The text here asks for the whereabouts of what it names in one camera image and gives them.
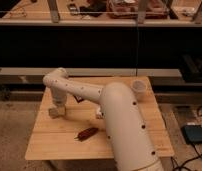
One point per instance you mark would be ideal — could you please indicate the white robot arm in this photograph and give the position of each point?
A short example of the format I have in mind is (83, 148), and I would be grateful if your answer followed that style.
(126, 130)

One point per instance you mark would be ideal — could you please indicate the small dark brown box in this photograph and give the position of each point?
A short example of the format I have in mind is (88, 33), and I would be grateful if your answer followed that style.
(78, 99)

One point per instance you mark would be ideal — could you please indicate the small white block toy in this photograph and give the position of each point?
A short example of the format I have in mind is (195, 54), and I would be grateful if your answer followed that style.
(99, 114)

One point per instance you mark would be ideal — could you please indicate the white plastic cup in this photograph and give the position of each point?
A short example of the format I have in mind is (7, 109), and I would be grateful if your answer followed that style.
(139, 88)

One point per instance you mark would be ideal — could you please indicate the red brown sausage toy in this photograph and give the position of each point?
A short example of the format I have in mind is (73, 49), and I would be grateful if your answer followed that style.
(85, 134)

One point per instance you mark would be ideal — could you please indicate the red tray on shelf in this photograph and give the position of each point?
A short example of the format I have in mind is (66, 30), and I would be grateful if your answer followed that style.
(155, 9)

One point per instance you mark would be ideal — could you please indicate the black device on shelf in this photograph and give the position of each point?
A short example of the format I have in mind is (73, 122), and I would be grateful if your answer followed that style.
(73, 9)

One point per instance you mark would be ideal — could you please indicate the black equipment at right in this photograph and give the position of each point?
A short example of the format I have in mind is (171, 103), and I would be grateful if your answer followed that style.
(191, 68)

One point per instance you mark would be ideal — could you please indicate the black foot pedal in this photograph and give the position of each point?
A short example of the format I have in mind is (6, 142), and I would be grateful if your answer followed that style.
(192, 134)

